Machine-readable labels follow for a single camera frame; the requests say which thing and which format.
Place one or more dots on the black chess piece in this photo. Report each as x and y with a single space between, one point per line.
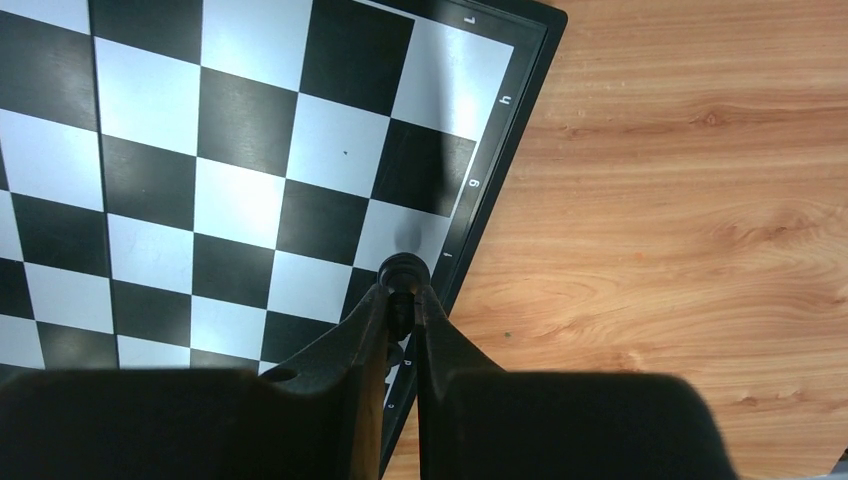
394 355
403 274

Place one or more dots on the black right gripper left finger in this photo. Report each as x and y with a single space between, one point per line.
316 415

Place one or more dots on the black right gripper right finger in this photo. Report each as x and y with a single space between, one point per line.
480 421

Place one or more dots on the black and white chessboard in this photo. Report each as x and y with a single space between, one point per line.
194 187

